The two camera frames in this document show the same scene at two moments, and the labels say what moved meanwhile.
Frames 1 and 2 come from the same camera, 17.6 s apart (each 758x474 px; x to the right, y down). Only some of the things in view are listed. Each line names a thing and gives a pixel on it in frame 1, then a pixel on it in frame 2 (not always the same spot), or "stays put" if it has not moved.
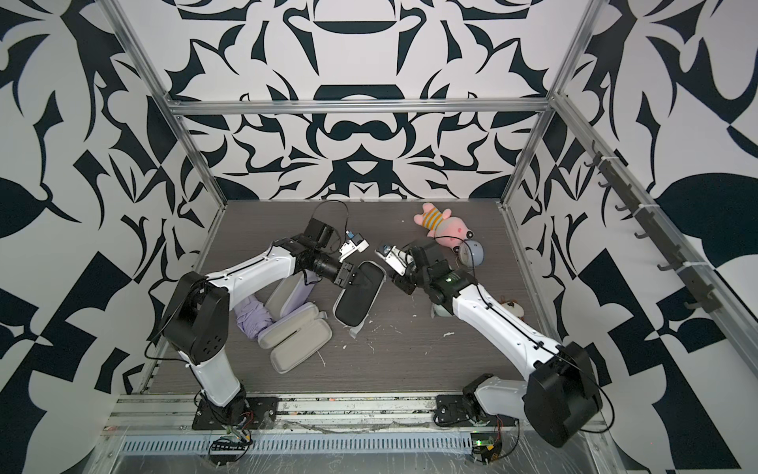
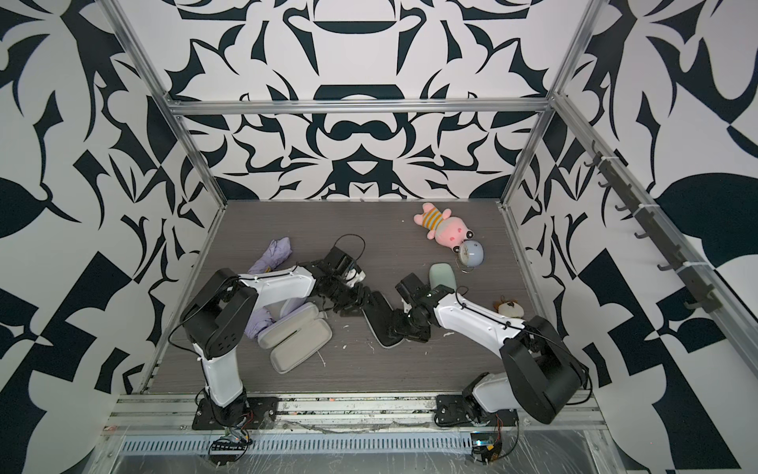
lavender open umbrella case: x=296 y=337 stays put
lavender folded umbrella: x=252 y=316 stays put
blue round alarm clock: x=471 y=254 stays put
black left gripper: x=347 y=276 -> x=355 y=303
